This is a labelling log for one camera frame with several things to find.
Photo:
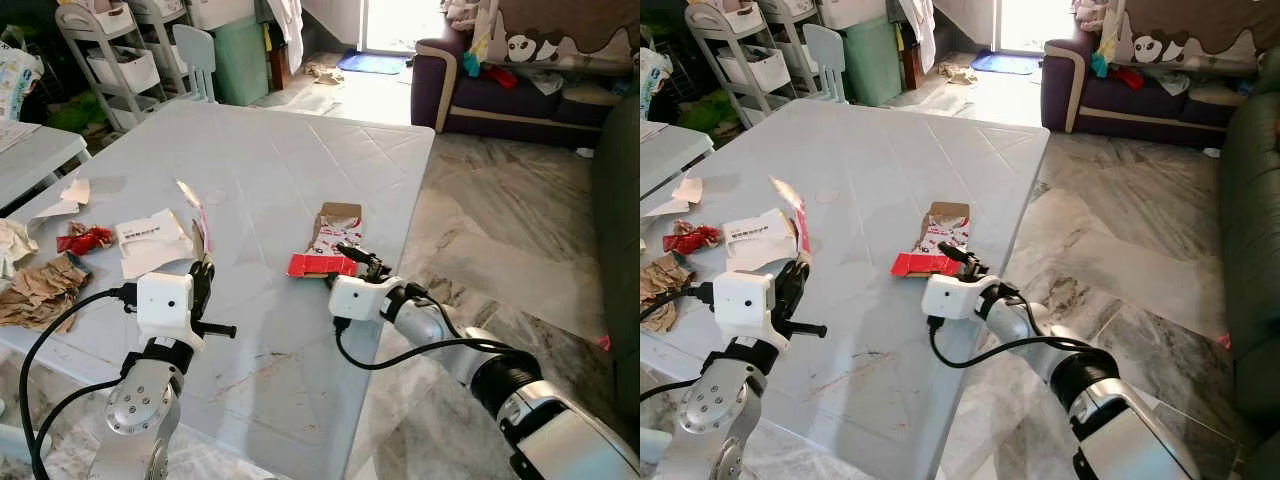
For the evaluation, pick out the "red white carton box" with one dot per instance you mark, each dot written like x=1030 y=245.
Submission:
x=335 y=235
x=940 y=235

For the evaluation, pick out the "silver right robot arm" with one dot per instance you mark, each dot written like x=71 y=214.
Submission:
x=1130 y=430
x=560 y=430

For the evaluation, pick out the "green bin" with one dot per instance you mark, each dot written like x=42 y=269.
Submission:
x=872 y=60
x=240 y=60

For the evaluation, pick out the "white printed envelope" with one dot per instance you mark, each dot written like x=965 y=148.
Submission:
x=150 y=240
x=755 y=238

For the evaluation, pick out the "red crumpled wrapper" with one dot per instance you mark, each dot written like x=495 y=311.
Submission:
x=692 y=238
x=85 y=240

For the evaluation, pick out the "white plastic folding table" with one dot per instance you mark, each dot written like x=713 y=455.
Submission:
x=280 y=160
x=900 y=150

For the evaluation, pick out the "brown crumpled paper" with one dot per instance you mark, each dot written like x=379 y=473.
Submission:
x=665 y=285
x=40 y=290

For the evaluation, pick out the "small white paper scrap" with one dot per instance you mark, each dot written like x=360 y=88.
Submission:
x=688 y=190
x=75 y=192

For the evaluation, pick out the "dark green leather sofa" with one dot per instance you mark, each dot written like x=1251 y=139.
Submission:
x=1250 y=250
x=620 y=250

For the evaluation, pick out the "small white side table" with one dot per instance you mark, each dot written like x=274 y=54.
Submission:
x=675 y=148
x=40 y=150

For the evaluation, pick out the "beige crumpled cloth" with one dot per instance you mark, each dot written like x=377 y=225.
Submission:
x=325 y=72
x=958 y=73

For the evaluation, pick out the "green plastic bag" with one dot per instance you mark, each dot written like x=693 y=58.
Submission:
x=715 y=110
x=78 y=112

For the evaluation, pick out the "blue door mat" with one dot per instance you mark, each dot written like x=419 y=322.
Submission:
x=375 y=64
x=1005 y=64

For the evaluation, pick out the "white crumpled paper wrapper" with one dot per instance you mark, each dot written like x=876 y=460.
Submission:
x=12 y=250

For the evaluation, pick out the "purple sofa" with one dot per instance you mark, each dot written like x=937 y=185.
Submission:
x=1130 y=105
x=500 y=105

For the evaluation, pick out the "white shelf trolley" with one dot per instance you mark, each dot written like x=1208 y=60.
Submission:
x=130 y=68
x=760 y=68

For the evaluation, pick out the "teal cloth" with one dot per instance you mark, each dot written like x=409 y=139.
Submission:
x=1099 y=64
x=470 y=64

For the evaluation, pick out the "white hanging cloth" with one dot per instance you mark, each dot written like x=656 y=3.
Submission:
x=920 y=30
x=288 y=25

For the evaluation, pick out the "small red garment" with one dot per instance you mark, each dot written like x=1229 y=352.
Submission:
x=1128 y=77
x=500 y=76

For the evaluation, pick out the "pale blue child chair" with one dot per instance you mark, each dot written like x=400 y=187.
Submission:
x=195 y=45
x=826 y=45

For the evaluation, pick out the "printed white package bag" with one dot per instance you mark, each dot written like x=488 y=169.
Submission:
x=655 y=80
x=20 y=80

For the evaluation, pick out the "brown panda blanket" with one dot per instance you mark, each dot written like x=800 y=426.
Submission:
x=560 y=30
x=1190 y=30

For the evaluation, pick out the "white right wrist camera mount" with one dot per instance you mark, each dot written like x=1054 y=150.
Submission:
x=950 y=297
x=360 y=298

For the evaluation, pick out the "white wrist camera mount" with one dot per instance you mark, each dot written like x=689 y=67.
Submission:
x=360 y=298
x=742 y=305
x=162 y=305
x=950 y=297

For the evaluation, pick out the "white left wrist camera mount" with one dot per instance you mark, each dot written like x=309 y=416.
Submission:
x=742 y=305
x=162 y=305

